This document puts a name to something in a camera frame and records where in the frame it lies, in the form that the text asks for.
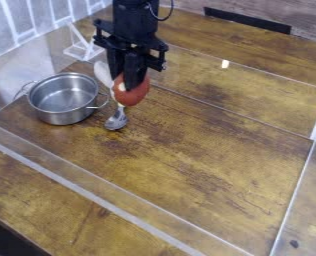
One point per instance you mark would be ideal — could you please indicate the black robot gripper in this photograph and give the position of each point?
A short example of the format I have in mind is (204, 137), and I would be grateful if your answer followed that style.
(129, 39)

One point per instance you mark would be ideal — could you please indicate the clear acrylic triangle bracket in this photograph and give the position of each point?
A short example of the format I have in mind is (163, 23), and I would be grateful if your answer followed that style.
(83, 49)

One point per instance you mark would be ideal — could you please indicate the black bar on wall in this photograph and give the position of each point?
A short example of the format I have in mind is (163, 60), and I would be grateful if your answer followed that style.
(247, 20)

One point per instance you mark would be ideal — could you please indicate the small silver pot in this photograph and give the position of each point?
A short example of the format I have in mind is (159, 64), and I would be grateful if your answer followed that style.
(65, 98)

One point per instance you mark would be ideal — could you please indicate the spoon with yellow-green handle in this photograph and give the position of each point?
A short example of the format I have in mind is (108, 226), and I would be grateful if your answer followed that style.
(119, 120)

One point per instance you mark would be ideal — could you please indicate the red toy mushroom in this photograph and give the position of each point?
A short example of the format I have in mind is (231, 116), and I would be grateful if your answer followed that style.
(127, 98)

